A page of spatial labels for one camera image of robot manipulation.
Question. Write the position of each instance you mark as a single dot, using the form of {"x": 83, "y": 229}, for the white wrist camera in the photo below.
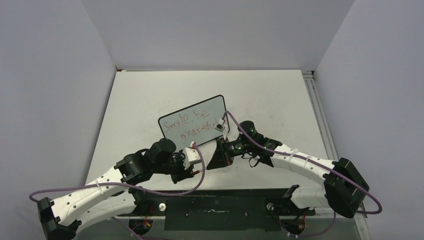
{"x": 223, "y": 127}
{"x": 191, "y": 157}

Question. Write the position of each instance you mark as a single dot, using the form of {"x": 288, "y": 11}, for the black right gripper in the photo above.
{"x": 219, "y": 160}

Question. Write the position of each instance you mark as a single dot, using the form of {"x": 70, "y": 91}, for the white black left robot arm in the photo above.
{"x": 117, "y": 191}

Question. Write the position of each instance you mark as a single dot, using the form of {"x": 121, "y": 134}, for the black base frame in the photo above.
{"x": 222, "y": 210}

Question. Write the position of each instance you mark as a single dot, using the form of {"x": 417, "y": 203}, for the aluminium rail frame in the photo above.
{"x": 328, "y": 139}

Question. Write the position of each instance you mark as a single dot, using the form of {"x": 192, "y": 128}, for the black framed whiteboard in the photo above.
{"x": 194, "y": 123}

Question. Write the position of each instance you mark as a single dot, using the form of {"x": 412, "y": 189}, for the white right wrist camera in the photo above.
{"x": 223, "y": 127}

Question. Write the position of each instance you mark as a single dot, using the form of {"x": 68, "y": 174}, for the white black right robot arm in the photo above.
{"x": 275, "y": 154}

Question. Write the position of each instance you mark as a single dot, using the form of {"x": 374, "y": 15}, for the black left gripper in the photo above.
{"x": 183, "y": 173}

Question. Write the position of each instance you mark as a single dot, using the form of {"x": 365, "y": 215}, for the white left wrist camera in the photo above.
{"x": 191, "y": 157}

